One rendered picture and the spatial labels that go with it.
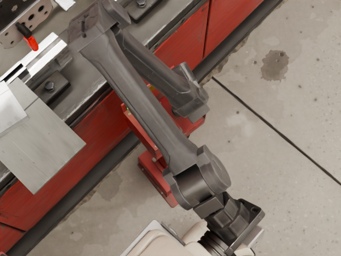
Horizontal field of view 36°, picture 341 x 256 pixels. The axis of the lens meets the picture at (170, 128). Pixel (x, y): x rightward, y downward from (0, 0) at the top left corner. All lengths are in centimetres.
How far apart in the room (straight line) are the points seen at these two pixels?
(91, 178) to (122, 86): 135
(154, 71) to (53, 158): 36
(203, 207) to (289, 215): 133
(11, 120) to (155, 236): 59
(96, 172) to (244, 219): 132
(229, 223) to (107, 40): 43
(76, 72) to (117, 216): 93
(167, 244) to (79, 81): 73
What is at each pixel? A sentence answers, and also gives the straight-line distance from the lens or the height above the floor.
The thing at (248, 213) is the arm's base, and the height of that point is 120.
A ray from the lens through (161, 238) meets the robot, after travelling 97.
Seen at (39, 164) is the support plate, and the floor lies 100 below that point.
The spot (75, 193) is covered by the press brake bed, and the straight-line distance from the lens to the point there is 232.
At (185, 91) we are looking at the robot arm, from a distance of 126.
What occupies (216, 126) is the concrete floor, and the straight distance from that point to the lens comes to 241.
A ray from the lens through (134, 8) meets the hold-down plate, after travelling 160.
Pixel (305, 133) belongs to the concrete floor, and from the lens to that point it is 246.
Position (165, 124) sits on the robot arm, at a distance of 101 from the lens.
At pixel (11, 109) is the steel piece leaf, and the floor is 100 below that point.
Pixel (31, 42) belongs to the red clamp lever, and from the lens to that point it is 126.
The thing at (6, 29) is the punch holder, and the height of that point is 125.
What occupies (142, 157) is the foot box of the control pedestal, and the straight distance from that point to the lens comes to 224.
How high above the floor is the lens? 230
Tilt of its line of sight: 73 degrees down
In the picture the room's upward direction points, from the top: 2 degrees counter-clockwise
